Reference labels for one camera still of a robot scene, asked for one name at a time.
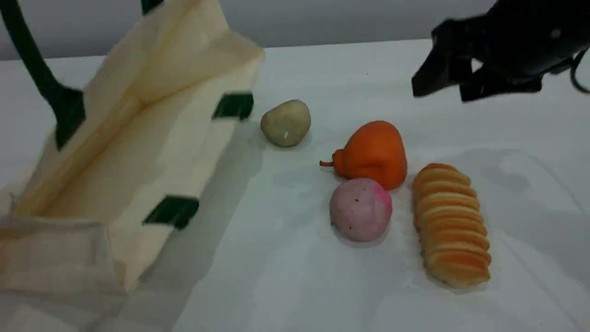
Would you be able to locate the pink toy peach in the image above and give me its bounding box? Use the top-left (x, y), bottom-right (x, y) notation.
top-left (329, 178), bottom-right (393, 243)

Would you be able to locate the white tote bag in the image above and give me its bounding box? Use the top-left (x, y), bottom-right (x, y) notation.
top-left (0, 0), bottom-right (266, 300)

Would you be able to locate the ridged golden bread roll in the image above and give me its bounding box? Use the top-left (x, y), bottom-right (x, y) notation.
top-left (411, 163), bottom-right (492, 290)

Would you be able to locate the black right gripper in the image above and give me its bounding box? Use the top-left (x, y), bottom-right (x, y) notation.
top-left (411, 0), bottom-right (590, 103)

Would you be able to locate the orange toy fruit with stem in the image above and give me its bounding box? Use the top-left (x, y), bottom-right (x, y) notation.
top-left (319, 120), bottom-right (408, 192)

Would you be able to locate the thin black cable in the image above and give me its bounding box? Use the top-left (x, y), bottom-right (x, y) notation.
top-left (570, 49), bottom-right (590, 95)

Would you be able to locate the beige toy potato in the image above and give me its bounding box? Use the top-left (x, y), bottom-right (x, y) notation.
top-left (260, 99), bottom-right (312, 148)

